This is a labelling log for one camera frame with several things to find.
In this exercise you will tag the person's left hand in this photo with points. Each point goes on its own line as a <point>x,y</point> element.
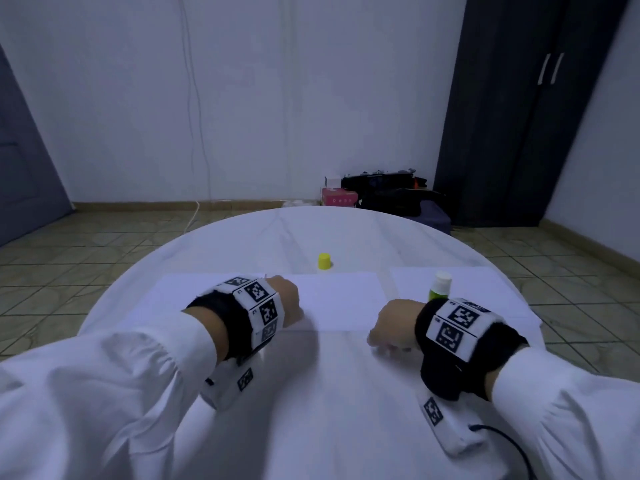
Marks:
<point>285,295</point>

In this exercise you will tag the person's right hand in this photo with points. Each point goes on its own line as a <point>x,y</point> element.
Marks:
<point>395,323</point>

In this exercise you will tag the yellow glue stick cap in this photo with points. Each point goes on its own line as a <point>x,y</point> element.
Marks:
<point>325,262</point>

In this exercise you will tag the single white paper sheet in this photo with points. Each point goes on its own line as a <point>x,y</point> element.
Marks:
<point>340,300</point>

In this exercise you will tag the yellow glue stick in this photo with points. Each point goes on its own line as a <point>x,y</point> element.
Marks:
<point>440,287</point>

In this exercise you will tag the white paper stack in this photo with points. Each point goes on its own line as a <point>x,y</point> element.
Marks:
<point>180,295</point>
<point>495,295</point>

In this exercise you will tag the person's right forearm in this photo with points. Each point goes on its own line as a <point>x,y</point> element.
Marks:
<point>570,420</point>

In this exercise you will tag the person's left forearm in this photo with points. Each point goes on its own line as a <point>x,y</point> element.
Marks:
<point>100,405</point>

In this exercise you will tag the black left wristband with markers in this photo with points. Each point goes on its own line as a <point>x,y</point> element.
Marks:
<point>240,315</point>

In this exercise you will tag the black wristband with markers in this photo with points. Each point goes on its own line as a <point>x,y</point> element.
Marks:
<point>465,345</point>
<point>240,315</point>

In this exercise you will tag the black right wristband with markers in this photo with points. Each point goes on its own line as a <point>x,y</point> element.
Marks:
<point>465,345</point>

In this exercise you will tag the white item on floor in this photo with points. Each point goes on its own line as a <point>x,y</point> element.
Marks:
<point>298,203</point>

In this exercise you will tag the pink box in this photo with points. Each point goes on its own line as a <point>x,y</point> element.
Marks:
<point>338,198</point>

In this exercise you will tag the blue suitcase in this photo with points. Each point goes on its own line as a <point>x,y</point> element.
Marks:
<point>435,217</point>

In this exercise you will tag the black bag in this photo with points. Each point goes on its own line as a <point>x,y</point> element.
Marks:
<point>385,193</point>

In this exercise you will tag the black wardrobe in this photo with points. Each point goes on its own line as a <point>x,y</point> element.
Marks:
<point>520,105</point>

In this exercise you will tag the grey door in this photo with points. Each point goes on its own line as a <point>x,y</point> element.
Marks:
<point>25,155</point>

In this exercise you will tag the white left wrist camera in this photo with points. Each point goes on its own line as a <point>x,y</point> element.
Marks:
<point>230,383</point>

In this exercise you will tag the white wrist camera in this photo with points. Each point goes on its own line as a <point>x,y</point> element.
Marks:
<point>450,425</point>
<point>230,383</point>

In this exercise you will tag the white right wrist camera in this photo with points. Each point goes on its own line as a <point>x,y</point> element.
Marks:
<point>450,425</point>

